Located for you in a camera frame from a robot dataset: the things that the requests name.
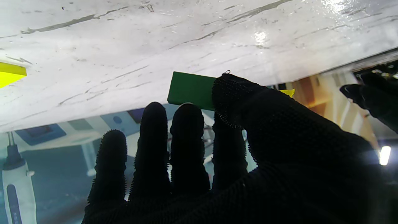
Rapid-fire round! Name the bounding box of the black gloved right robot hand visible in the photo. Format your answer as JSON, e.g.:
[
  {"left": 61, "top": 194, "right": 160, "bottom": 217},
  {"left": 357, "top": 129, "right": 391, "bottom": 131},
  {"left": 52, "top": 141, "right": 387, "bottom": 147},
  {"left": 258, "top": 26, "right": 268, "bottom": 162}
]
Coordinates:
[{"left": 81, "top": 73, "right": 398, "bottom": 224}]

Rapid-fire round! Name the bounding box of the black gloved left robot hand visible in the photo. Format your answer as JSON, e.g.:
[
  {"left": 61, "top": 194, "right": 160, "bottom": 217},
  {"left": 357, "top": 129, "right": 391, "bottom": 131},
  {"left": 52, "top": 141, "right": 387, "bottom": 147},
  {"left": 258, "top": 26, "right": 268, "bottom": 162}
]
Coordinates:
[{"left": 340, "top": 70, "right": 398, "bottom": 134}]

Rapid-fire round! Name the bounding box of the green domino block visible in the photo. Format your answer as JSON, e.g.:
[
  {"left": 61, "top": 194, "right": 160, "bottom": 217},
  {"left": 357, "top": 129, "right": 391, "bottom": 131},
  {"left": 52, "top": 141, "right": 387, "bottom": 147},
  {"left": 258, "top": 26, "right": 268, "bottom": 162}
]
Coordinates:
[{"left": 167, "top": 72, "right": 218, "bottom": 111}]

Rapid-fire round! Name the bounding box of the printed laboratory backdrop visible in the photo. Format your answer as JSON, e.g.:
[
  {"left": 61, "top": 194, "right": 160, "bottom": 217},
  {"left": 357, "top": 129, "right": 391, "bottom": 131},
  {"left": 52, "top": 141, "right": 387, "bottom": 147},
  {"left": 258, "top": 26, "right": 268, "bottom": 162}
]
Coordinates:
[{"left": 0, "top": 78, "right": 311, "bottom": 224}]

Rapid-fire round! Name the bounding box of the yellow domino block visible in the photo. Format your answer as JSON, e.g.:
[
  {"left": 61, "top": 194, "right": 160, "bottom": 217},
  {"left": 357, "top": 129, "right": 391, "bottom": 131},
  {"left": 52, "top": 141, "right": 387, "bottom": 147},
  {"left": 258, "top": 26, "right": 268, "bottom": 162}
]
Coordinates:
[{"left": 0, "top": 62, "right": 27, "bottom": 89}]

